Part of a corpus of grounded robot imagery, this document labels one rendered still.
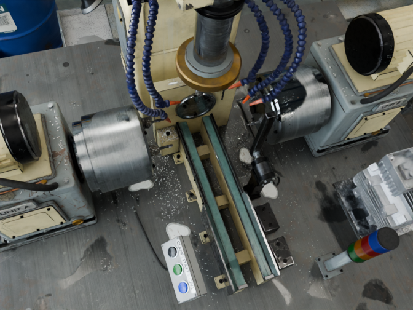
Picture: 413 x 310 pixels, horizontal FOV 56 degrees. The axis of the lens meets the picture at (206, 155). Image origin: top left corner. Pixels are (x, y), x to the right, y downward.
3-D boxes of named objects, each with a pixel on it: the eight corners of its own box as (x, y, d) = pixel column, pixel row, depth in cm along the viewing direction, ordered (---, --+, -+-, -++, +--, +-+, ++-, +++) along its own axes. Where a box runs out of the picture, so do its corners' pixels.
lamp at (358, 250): (350, 242, 113) (356, 238, 109) (367, 236, 114) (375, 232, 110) (359, 262, 111) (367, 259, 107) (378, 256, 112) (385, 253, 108)
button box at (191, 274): (171, 243, 116) (159, 244, 111) (188, 234, 113) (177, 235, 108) (188, 302, 109) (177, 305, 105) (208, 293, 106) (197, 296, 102)
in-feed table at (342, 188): (321, 194, 149) (333, 182, 138) (381, 174, 154) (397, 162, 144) (351, 254, 139) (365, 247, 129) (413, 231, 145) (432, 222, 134)
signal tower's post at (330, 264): (314, 258, 138) (368, 227, 100) (334, 251, 139) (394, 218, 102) (324, 280, 135) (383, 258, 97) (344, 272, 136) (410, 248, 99)
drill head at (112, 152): (45, 151, 135) (19, 113, 112) (147, 125, 142) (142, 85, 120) (58, 218, 125) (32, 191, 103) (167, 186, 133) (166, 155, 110)
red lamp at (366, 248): (356, 238, 109) (364, 235, 105) (375, 232, 110) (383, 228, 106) (367, 259, 107) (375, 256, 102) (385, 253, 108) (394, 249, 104)
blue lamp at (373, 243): (364, 235, 105) (372, 230, 101) (383, 228, 106) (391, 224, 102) (375, 256, 102) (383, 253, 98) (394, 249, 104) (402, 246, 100)
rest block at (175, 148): (157, 143, 152) (156, 128, 141) (174, 138, 154) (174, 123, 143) (161, 156, 150) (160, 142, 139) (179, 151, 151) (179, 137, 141)
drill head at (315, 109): (223, 106, 148) (232, 64, 126) (318, 82, 157) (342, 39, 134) (247, 162, 139) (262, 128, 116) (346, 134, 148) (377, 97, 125)
